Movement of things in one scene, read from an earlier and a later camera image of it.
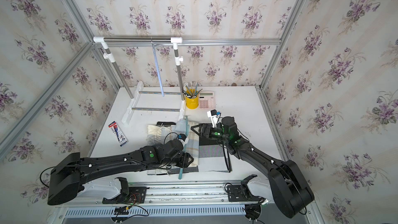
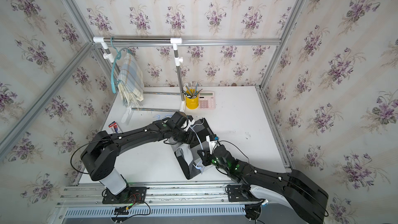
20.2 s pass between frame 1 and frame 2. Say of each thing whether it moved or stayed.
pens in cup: stayed
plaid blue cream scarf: moved
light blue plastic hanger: moved
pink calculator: stayed
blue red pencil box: stayed
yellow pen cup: stayed
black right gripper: moved
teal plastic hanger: moved
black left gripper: moved
